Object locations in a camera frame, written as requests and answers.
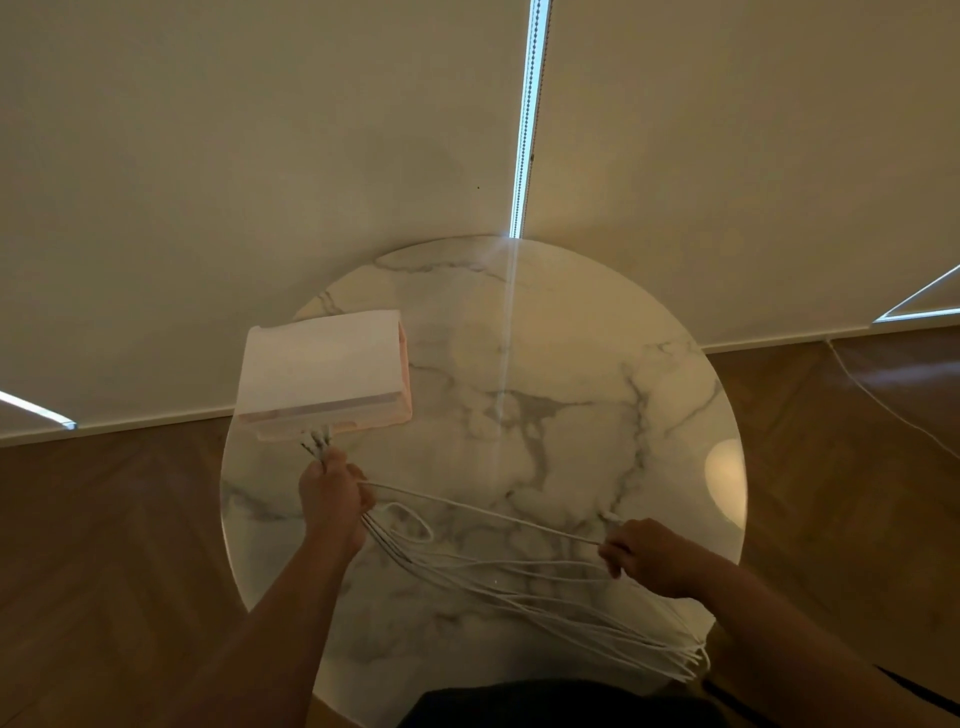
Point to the pink white storage box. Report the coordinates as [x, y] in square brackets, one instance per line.
[322, 360]

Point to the person's right hand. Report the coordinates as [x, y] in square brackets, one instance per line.
[660, 559]

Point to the beige roller blind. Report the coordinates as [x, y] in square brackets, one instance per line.
[750, 157]
[225, 172]

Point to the person's black clothing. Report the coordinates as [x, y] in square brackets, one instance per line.
[562, 709]

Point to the person's right forearm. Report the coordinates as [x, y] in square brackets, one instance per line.
[810, 667]

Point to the person's left forearm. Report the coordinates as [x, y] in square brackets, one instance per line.
[255, 645]

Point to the person's left hand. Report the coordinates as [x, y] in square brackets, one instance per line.
[334, 502]

